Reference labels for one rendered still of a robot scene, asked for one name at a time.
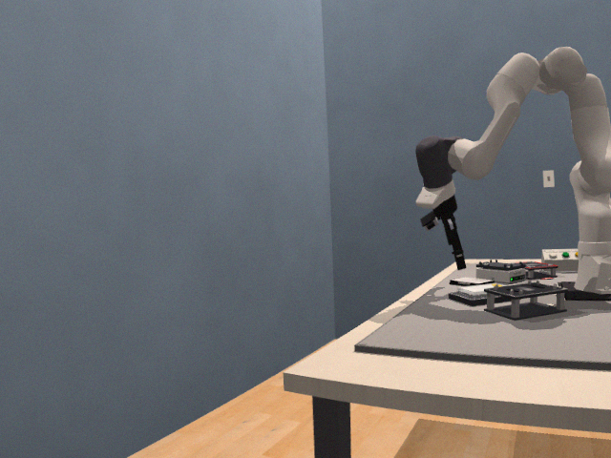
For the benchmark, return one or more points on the white operator button panel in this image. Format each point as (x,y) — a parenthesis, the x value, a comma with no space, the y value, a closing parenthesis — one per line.
(567,262)

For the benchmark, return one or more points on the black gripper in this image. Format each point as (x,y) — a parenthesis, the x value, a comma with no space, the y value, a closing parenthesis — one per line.
(445,210)

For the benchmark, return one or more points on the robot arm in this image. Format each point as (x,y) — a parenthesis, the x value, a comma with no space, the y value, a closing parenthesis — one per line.
(439,157)

